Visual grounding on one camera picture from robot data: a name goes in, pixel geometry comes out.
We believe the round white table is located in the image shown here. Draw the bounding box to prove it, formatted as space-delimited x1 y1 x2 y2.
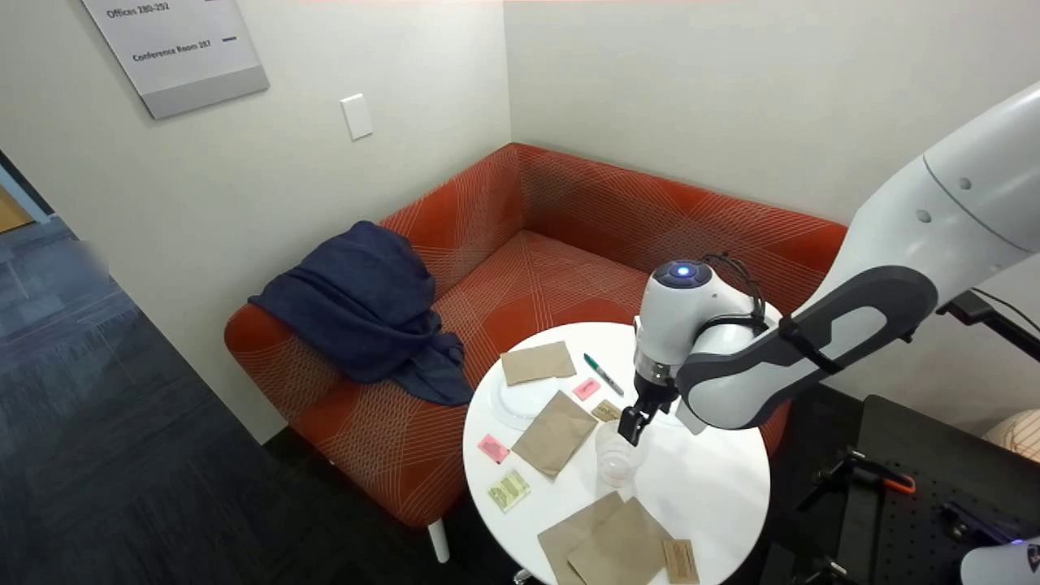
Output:
462 318 773 585

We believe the green capped marker pen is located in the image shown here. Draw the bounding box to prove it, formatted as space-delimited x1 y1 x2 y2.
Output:
581 351 628 401

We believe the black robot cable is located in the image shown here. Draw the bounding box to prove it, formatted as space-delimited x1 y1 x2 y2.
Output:
704 251 787 331

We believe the orange red patterned sofa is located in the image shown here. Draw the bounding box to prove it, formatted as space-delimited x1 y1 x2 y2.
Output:
220 141 850 565

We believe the white grey device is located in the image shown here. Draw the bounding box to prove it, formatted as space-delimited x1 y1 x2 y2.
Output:
957 535 1040 585

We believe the navy blue blanket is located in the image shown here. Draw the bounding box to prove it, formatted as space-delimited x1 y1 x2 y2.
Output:
247 219 476 409

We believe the green sweetener packet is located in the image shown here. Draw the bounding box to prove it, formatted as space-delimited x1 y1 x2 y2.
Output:
485 467 535 518

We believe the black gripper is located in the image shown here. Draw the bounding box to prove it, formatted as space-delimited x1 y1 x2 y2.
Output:
616 371 681 449

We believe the grey wall sign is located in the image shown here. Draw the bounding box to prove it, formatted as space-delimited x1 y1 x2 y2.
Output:
73 0 272 124

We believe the beige striped cushion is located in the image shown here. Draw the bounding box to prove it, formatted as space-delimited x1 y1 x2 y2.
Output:
981 405 1040 466

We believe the black perforated base table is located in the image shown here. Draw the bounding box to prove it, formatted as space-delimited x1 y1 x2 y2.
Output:
838 392 1040 585

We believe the brown square card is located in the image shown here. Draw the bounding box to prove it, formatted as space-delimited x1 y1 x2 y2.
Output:
511 387 602 484

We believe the large brown paper napkin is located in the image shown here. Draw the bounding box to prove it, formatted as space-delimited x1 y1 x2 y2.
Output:
532 489 675 585

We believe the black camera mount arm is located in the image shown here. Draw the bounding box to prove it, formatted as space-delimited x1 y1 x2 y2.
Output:
938 287 1040 364

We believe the small white plate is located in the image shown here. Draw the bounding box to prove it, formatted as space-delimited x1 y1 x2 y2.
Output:
487 371 556 431

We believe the orange handled clamp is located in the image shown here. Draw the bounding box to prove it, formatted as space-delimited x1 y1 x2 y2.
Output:
853 457 923 501

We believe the clear plastic cup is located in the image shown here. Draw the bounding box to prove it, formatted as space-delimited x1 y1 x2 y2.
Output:
593 431 653 496

